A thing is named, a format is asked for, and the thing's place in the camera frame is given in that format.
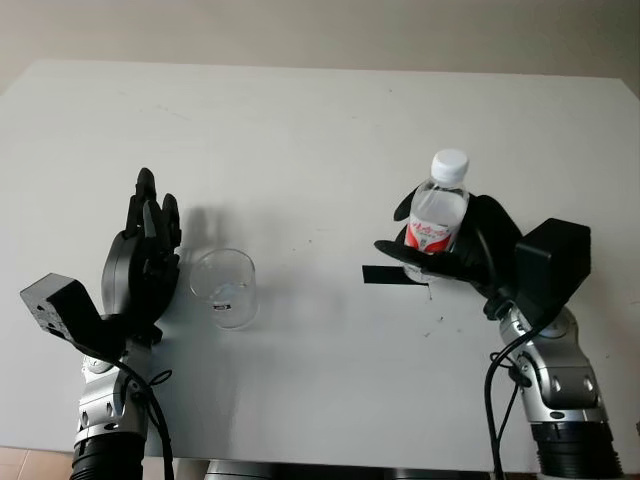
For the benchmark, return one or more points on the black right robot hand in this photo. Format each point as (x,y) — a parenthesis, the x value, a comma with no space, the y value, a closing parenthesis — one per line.
(502,235)

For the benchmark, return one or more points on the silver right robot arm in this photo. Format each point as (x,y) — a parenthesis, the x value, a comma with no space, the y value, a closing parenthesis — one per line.
(565,390)

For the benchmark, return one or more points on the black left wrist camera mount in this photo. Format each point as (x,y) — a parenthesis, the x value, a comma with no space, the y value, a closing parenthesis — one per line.
(65,310)

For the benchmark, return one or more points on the clear water bottle white cap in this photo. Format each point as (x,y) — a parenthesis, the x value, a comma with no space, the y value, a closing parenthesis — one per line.
(440,210)

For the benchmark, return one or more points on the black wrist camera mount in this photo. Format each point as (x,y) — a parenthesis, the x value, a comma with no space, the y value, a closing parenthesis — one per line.
(555,260)
(65,310)

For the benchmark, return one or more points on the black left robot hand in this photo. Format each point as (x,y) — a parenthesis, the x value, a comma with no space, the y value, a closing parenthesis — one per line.
(125,270)

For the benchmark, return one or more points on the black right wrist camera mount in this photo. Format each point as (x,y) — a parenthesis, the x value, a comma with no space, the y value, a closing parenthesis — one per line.
(555,260)

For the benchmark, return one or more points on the clear glass cup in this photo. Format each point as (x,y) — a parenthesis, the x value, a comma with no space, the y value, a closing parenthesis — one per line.
(225,295)

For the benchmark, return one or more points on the black tape strip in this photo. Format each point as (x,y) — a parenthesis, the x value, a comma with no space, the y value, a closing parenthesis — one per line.
(382,275)

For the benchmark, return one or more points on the dark robot torso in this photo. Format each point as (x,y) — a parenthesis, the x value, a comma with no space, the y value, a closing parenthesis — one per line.
(300,472)

